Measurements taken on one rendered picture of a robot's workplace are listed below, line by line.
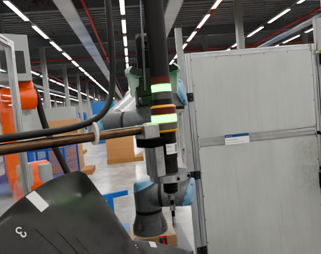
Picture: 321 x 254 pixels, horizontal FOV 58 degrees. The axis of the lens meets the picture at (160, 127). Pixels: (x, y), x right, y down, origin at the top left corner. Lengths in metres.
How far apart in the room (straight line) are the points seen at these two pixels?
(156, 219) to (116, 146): 8.53
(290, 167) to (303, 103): 0.54
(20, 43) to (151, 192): 3.56
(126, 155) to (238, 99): 7.62
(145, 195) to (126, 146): 8.53
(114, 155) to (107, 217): 9.34
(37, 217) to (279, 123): 2.30
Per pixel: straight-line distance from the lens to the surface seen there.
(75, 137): 0.41
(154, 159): 0.48
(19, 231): 0.45
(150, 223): 1.28
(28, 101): 4.46
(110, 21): 0.46
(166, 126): 0.48
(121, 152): 9.78
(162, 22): 0.51
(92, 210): 0.50
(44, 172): 4.32
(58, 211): 0.48
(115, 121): 0.86
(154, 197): 1.24
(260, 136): 2.53
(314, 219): 2.89
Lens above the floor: 1.56
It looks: 3 degrees down
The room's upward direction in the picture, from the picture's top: 6 degrees counter-clockwise
